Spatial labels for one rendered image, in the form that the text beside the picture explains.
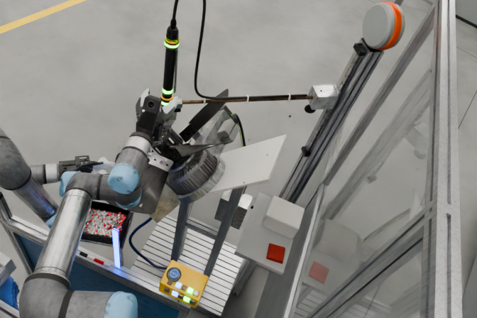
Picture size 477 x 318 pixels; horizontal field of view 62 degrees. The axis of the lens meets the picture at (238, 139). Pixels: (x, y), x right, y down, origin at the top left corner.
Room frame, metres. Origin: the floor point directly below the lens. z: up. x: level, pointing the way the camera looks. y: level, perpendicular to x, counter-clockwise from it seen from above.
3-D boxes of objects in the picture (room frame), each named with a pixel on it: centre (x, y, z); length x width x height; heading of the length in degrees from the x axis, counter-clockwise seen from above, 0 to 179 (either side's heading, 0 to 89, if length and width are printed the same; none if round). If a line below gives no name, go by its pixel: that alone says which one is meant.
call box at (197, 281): (0.57, 0.04, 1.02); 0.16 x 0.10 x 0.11; 82
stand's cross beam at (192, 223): (1.07, 0.04, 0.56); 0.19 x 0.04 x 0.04; 82
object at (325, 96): (1.26, -0.28, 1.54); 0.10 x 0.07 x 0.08; 117
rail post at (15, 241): (0.68, 0.85, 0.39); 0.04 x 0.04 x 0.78; 82
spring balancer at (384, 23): (1.30, -0.36, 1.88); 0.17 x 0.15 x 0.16; 172
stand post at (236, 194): (1.06, -0.07, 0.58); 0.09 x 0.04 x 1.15; 172
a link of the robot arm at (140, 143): (0.67, 0.26, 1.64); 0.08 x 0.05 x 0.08; 92
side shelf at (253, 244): (1.01, -0.28, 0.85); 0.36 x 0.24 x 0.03; 172
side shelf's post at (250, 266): (1.01, -0.28, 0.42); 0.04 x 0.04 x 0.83; 82
